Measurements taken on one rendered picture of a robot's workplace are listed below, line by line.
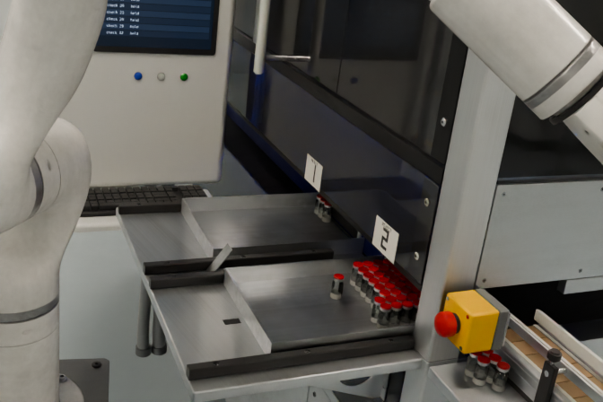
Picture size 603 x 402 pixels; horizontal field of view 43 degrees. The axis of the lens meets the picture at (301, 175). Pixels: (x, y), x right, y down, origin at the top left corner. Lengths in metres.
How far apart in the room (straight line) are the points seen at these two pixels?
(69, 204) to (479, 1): 0.60
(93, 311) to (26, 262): 2.05
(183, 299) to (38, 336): 0.42
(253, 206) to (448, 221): 0.69
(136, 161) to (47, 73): 1.20
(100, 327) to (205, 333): 1.68
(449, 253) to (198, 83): 1.02
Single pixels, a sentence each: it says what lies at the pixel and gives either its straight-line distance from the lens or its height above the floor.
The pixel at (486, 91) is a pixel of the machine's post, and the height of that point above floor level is 1.36.
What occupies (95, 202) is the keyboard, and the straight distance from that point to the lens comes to 1.93.
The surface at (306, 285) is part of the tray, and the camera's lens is 1.50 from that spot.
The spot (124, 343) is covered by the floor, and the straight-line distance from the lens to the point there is 2.89.
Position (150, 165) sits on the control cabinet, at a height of 0.86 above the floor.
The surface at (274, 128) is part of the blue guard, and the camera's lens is 1.91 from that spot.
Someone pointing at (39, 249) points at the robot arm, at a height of 1.13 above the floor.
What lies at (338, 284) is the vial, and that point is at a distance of 1.45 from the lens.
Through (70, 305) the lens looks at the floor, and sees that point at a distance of 3.12.
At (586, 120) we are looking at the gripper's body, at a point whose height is 1.44.
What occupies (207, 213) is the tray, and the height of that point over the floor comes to 0.88.
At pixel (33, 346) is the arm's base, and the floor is 1.00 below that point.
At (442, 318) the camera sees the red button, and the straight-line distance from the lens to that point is 1.21.
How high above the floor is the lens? 1.59
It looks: 20 degrees down
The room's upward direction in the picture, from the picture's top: 7 degrees clockwise
